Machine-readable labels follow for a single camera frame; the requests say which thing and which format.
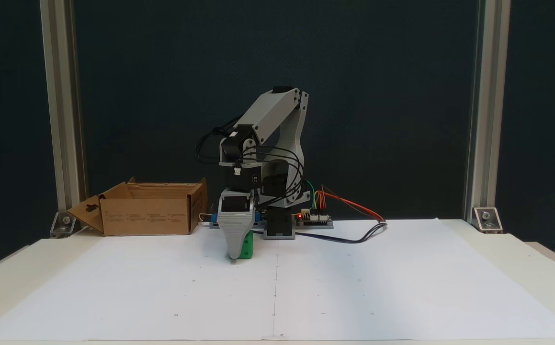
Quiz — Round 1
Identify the grey fixed tapered gripper finger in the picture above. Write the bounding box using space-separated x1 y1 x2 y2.
218 214 254 260

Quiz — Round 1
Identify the green die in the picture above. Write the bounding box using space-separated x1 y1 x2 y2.
239 233 254 260

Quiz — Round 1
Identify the circuit board with white connectors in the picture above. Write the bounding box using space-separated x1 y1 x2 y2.
296 209 331 224

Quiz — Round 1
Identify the brown cardboard box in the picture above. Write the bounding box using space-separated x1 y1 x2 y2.
67 177 209 237

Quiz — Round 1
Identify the long dark cable with connector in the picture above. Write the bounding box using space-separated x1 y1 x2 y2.
253 221 389 245

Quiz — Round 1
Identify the metal corner bracket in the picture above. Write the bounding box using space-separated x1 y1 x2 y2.
50 211 89 239
472 207 504 234

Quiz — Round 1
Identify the aluminium frame post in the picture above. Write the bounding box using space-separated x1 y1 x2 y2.
464 0 512 222
39 0 88 226

